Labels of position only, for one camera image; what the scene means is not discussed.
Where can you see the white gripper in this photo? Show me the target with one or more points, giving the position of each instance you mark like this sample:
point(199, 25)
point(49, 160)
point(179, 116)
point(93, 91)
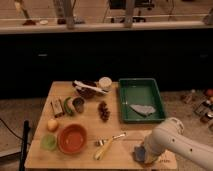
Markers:
point(150, 157)

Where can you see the blue sponge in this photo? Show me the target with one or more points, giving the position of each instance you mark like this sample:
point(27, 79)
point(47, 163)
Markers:
point(139, 153)

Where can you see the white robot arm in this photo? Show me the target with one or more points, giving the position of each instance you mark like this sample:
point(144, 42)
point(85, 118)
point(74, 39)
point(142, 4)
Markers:
point(169, 136)

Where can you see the green plastic tray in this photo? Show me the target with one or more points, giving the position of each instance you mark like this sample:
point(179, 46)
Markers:
point(143, 92)

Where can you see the grey cloth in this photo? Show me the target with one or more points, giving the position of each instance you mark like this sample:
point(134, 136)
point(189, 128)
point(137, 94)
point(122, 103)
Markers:
point(144, 110)

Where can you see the bunch of dark grapes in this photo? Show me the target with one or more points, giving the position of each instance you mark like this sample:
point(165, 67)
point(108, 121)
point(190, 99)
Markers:
point(104, 113)

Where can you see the orange bowl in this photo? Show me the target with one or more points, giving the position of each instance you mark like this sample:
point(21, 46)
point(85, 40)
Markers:
point(72, 139)

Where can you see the white cup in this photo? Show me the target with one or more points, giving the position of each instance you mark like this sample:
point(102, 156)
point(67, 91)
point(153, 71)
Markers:
point(105, 83)

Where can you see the green pepper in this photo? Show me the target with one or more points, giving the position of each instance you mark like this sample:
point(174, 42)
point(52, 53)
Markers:
point(67, 108)

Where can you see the white spatula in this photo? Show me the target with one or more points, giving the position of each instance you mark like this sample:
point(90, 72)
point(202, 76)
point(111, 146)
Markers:
point(80, 84)

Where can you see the light green cup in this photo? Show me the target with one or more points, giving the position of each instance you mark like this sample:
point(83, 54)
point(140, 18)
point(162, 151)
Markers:
point(48, 142)

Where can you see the brown box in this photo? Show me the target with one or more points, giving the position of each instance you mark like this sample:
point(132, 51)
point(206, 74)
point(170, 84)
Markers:
point(57, 108)

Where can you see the black stand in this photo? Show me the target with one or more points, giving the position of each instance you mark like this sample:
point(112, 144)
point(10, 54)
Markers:
point(24, 144)

